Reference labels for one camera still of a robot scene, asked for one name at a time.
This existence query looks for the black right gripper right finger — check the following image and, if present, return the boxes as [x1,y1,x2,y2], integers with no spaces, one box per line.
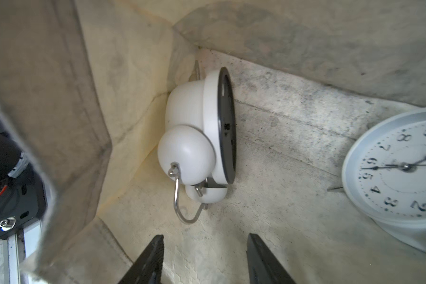
[246,233,296,284]

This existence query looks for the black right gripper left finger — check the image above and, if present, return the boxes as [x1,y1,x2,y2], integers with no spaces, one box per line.
[119,235,164,284]

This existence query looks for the white twin-bell alarm clock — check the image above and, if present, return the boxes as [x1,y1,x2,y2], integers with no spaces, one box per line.
[342,108,426,253]

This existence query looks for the beige canvas tote bag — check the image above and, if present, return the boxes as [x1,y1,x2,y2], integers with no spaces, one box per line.
[0,1,426,284]

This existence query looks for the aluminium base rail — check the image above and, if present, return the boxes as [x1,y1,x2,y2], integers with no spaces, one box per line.
[0,121,47,284]

